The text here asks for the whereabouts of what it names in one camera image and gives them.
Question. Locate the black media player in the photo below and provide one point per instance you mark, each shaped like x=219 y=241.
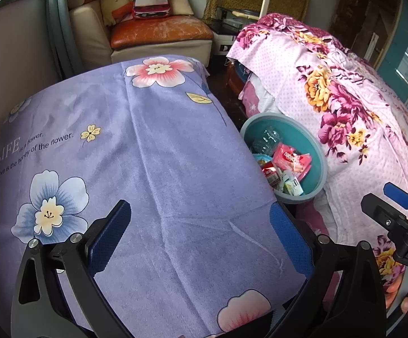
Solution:
x=232 y=21

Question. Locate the grey panel with dark rim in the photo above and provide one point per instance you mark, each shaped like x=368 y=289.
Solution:
x=13 y=60

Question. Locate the beige pillow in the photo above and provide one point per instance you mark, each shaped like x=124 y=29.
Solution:
x=181 y=3

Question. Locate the pink floral bedsheet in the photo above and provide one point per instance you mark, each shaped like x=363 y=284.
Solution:
x=330 y=77

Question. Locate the pink wafer packet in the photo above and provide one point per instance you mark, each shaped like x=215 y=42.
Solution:
x=290 y=158

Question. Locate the cream leather sofa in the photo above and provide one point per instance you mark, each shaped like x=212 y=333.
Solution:
x=87 y=35

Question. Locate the purple floral tablecloth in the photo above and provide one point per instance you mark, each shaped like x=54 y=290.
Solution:
x=154 y=148

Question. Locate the pink patterned sheet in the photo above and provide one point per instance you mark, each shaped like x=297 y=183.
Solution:
x=260 y=98

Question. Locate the grey blue curtain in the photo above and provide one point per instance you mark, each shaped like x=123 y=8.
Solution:
x=57 y=24

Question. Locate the dark wooden wardrobe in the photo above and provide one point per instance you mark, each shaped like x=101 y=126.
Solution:
x=362 y=17

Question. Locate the reddish brown box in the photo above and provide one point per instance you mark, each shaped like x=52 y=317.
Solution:
x=235 y=81

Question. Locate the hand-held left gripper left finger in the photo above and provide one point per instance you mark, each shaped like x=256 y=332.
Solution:
x=110 y=239

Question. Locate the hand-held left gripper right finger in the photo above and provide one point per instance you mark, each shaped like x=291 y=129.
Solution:
x=290 y=239

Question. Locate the teal glass cabinet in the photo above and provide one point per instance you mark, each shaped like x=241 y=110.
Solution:
x=404 y=60

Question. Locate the clear bottle with green label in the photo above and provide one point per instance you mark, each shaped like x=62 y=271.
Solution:
x=267 y=139

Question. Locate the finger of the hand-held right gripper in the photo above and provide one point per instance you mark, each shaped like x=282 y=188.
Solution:
x=399 y=193
x=380 y=211

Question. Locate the teal plastic basin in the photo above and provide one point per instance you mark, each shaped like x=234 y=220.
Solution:
x=309 y=141

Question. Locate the orange leather seat cushion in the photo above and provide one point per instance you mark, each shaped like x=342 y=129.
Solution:
x=161 y=33

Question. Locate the red drink can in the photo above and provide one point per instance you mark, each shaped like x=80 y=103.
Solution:
x=269 y=174

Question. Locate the cream plush pillow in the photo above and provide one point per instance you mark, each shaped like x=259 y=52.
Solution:
x=116 y=1

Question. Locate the white low cabinet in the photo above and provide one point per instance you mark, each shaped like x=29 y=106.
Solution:
x=225 y=42

